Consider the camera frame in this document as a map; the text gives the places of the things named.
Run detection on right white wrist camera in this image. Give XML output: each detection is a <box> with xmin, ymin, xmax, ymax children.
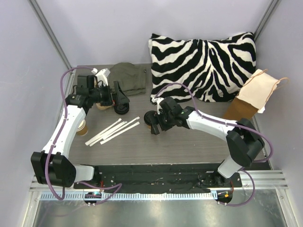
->
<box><xmin>151</xmin><ymin>97</ymin><xmax>164</xmax><ymax>114</ymax></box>

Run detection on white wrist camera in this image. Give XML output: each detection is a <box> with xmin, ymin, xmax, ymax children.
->
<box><xmin>151</xmin><ymin>97</ymin><xmax>164</xmax><ymax>114</ymax></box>
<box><xmin>91</xmin><ymin>68</ymin><xmax>110</xmax><ymax>87</ymax></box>

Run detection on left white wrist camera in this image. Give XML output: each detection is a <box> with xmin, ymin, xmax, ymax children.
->
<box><xmin>91</xmin><ymin>68</ymin><xmax>110</xmax><ymax>87</ymax></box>

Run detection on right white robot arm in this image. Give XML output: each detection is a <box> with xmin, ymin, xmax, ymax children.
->
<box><xmin>144</xmin><ymin>97</ymin><xmax>265</xmax><ymax>187</ymax></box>

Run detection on stacked brown paper cups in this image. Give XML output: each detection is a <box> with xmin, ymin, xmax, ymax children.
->
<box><xmin>76</xmin><ymin>120</ymin><xmax>88</xmax><ymax>136</ymax></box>

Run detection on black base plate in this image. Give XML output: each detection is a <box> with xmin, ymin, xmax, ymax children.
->
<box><xmin>73</xmin><ymin>162</ymin><xmax>243</xmax><ymax>195</ymax></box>

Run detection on brown paper bag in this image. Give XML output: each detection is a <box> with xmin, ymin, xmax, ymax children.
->
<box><xmin>223</xmin><ymin>94</ymin><xmax>258</xmax><ymax>121</ymax></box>

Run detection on zebra print pillow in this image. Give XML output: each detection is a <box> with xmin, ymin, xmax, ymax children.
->
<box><xmin>148</xmin><ymin>32</ymin><xmax>256</xmax><ymax>102</ymax></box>

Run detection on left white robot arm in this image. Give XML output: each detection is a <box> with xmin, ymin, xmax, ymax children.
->
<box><xmin>31</xmin><ymin>75</ymin><xmax>130</xmax><ymax>189</ymax></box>

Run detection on white paper straw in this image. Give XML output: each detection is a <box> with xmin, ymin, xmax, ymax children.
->
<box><xmin>88</xmin><ymin>121</ymin><xmax>127</xmax><ymax>146</ymax></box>
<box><xmin>85</xmin><ymin>118</ymin><xmax>122</xmax><ymax>146</ymax></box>
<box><xmin>100</xmin><ymin>122</ymin><xmax>140</xmax><ymax>145</ymax></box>
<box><xmin>102</xmin><ymin>116</ymin><xmax>140</xmax><ymax>140</ymax></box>

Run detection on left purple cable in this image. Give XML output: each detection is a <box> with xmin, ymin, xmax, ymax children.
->
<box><xmin>44</xmin><ymin>67</ymin><xmax>123</xmax><ymax>217</ymax></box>

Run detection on black plastic cup lid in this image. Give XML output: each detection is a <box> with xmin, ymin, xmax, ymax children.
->
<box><xmin>144</xmin><ymin>111</ymin><xmax>158</xmax><ymax>126</ymax></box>
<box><xmin>114</xmin><ymin>103</ymin><xmax>130</xmax><ymax>115</ymax></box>

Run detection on cream cloth drawstring bag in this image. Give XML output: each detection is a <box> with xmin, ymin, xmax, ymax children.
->
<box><xmin>236</xmin><ymin>69</ymin><xmax>289</xmax><ymax>114</ymax></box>

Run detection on brown cardboard cup carrier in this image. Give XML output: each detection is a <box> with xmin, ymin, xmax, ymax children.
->
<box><xmin>96</xmin><ymin>79</ymin><xmax>114</xmax><ymax>111</ymax></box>

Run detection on olive green folded cloth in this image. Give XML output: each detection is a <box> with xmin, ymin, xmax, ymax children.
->
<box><xmin>108</xmin><ymin>62</ymin><xmax>146</xmax><ymax>96</ymax></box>

